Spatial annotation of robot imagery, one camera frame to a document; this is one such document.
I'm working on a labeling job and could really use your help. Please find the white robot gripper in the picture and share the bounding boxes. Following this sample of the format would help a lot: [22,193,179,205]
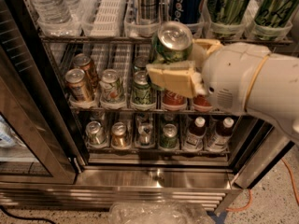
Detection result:
[146,39,271,116]

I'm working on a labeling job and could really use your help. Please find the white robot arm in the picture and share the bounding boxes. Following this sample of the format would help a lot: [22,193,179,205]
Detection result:
[147,39,299,144]

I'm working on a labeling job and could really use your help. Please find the red coca-cola can right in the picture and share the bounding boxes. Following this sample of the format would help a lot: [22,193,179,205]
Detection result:
[192,95,211,107]

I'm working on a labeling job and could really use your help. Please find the red coca-cola can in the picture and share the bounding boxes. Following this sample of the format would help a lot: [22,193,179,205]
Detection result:
[192,95,211,107]
[163,90,186,105]

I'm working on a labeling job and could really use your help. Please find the red coca-cola can left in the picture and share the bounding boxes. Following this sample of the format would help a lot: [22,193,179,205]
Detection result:
[163,90,186,105]

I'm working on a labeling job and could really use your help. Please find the blue pepsi can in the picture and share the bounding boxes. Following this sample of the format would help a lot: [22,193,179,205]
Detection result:
[169,0,204,24]

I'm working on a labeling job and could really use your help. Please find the green can middle shelf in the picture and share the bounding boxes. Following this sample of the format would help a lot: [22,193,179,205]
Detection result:
[132,70,153,105]

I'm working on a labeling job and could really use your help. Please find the green can shelf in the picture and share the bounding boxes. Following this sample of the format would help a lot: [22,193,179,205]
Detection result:
[132,70,153,105]
[207,0,249,39]
[160,123,178,149]

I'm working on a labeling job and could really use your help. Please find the green can top shelf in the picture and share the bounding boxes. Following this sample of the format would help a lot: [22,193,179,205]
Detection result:
[207,0,249,39]

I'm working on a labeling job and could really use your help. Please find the plaid patterned can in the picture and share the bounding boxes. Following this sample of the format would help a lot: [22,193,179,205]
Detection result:
[137,0,159,25]

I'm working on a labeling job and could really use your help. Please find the green can bottom shelf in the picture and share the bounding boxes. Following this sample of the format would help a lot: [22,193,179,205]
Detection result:
[160,123,178,149]

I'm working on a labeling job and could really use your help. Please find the silver can bottom shelf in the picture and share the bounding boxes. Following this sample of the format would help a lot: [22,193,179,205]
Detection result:
[138,123,152,146]

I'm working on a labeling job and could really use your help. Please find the white green soda can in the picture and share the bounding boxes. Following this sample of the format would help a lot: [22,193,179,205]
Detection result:
[100,69,124,104]

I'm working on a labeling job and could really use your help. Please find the gold can bottom shelf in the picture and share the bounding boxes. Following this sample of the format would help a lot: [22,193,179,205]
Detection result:
[111,122,128,148]

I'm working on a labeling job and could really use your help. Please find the green can behind front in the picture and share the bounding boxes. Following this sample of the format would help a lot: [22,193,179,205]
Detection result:
[254,0,299,28]

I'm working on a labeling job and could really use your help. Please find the gold can rear left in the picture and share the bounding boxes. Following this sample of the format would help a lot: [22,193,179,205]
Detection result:
[72,53,99,91]

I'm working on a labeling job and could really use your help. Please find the gold can front left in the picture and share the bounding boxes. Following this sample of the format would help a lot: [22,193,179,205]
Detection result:
[65,68,93,102]

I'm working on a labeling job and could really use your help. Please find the silver green can bottom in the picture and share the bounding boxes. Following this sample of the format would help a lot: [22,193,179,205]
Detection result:
[85,121,106,146]

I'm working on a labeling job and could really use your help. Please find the stainless steel fridge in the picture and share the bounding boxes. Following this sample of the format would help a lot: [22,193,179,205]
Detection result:
[0,0,298,212]

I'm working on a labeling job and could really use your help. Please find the glass fridge door left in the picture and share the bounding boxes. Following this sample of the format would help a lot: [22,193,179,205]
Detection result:
[0,0,76,184]

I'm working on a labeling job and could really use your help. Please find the brown bottle right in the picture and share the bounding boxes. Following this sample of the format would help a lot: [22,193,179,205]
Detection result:
[206,117,235,153]

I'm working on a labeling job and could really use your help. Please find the brown bottle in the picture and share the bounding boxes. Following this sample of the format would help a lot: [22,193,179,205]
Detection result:
[206,117,235,153]
[183,117,206,151]

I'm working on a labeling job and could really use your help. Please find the brown bottle left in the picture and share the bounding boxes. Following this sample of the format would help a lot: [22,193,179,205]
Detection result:
[183,117,206,151]

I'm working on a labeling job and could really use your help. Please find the clear water bottle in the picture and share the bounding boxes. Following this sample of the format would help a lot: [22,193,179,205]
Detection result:
[30,0,71,24]

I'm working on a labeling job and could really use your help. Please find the clear plastic bag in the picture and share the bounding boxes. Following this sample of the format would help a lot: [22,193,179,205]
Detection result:
[108,202,216,224]

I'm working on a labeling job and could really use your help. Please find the orange cable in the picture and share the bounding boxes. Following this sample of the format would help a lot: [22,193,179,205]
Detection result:
[225,158,299,213]

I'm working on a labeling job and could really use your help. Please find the black cable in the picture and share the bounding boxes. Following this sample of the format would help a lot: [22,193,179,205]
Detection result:
[0,205,57,224]

